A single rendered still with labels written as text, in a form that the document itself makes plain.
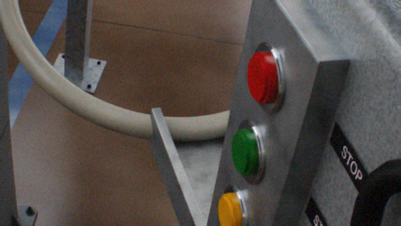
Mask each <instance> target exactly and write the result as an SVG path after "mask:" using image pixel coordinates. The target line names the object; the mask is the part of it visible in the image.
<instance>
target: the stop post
mask: <svg viewBox="0 0 401 226"><path fill-rule="evenodd" d="M92 3H93V0H68V2H67V19H66V39H65V46H64V54H61V53H59V56H58V57H57V60H56V62H55V63H54V66H53V67H54V68H55V69H56V70H57V71H58V72H59V73H60V74H61V75H62V76H63V77H64V78H65V79H67V80H69V81H70V82H71V83H72V84H73V85H77V86H78V87H79V88H80V89H82V91H84V92H86V93H88V94H94V93H95V90H96V88H97V85H98V82H99V80H100V77H101V76H102V73H103V71H104V68H105V65H106V63H107V62H104V61H100V60H96V59H90V58H89V47H90V26H91V21H92Z"/></svg>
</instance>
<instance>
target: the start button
mask: <svg viewBox="0 0 401 226"><path fill-rule="evenodd" d="M231 148H232V157H233V163H234V166H235V168H236V170H237V172H238V173H240V174H241V175H242V176H243V177H249V176H252V175H253V174H254V172H255V169H256V148H255V144H254V140H253V137H252V135H251V133H250V132H249V131H248V130H247V129H239V130H238V131H237V132H236V133H235V134H234V136H233V139H232V147H231Z"/></svg>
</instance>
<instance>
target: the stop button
mask: <svg viewBox="0 0 401 226"><path fill-rule="evenodd" d="M247 79H248V88H249V91H250V93H251V96H252V98H253V99H254V100H256V101H257V102H258V103H259V104H268V103H270V101H271V100H272V98H274V92H275V87H276V77H275V74H274V68H273V65H272V62H271V59H270V57H269V56H268V54H267V53H265V52H257V53H255V54H254V55H253V56H252V57H251V59H250V61H249V63H248V71H247Z"/></svg>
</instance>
